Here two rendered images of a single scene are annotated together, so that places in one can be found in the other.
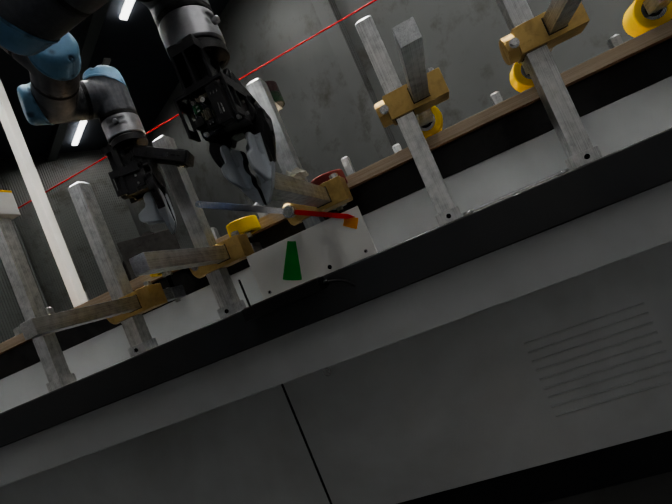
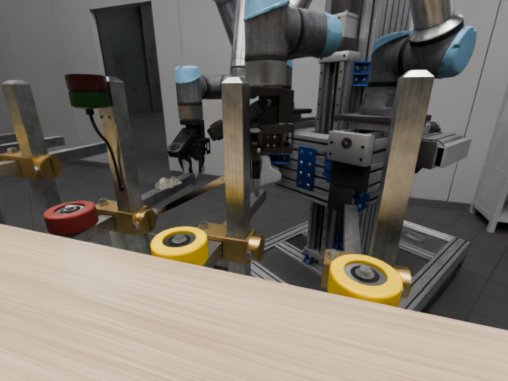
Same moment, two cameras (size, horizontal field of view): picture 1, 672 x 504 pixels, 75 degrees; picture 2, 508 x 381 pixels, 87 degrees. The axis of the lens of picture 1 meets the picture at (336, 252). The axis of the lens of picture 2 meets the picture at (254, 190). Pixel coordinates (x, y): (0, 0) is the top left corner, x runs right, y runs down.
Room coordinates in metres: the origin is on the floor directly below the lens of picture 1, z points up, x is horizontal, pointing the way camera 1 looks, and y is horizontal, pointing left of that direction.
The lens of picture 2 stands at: (1.41, 0.32, 1.10)
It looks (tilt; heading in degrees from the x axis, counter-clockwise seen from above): 20 degrees down; 184
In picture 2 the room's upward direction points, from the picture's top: straight up
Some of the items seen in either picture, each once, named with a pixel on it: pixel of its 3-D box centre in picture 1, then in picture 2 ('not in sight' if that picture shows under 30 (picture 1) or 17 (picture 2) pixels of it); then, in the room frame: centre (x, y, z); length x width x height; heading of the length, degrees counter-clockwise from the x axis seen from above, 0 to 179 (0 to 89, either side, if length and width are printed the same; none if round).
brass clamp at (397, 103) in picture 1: (411, 100); (31, 165); (0.83, -0.25, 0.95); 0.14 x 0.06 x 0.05; 76
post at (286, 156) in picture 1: (298, 185); (128, 198); (0.90, 0.02, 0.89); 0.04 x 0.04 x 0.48; 76
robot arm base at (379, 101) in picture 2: not in sight; (385, 98); (0.46, 0.68, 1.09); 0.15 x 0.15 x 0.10
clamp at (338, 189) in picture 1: (317, 201); (123, 218); (0.89, -0.01, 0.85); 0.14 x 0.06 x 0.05; 76
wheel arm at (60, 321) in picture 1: (121, 307); (351, 253); (0.95, 0.48, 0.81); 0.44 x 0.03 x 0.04; 166
